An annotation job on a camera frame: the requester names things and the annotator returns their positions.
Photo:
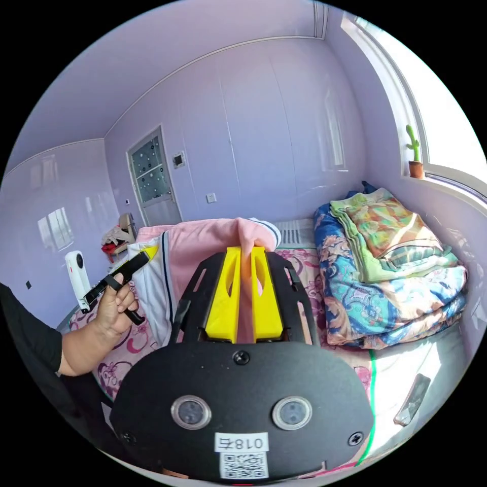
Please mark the white wall socket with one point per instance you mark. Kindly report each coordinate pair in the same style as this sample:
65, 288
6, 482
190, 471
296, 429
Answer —
210, 198

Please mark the mobile phone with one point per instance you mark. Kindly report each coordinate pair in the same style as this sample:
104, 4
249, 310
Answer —
412, 399

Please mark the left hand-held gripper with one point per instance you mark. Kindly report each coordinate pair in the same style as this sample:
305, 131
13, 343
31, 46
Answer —
127, 268

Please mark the bed with floral sheet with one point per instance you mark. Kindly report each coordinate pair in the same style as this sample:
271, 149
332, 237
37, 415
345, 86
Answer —
300, 262

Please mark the potted cactus plant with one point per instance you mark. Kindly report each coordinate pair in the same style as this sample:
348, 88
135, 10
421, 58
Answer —
414, 152

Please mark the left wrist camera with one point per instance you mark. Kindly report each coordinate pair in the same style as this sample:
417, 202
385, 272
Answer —
76, 277

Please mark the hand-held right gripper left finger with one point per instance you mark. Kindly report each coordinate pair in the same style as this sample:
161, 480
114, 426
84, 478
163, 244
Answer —
222, 300

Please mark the window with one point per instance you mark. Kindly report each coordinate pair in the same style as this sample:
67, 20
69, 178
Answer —
437, 95

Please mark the green orange folded blanket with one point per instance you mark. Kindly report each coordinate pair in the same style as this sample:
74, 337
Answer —
388, 228

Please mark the pink short sleeve shirt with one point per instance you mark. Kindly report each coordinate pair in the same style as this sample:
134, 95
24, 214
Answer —
205, 239

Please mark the person's left hand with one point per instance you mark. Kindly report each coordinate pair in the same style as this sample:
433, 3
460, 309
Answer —
112, 312

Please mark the person's body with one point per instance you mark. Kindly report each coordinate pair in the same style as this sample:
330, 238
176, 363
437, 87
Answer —
26, 342

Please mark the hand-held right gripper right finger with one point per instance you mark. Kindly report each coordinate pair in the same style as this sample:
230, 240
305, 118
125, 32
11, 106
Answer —
269, 304

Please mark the blue patterned folded quilt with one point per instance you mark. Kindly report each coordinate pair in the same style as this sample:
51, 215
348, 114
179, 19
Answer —
354, 300

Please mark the chair with clothes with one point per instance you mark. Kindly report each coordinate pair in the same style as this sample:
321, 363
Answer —
118, 239

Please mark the person's left forearm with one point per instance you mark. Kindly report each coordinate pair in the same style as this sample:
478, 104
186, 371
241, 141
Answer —
81, 352

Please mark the door with dotted glass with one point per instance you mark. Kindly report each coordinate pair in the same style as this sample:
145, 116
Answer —
154, 179

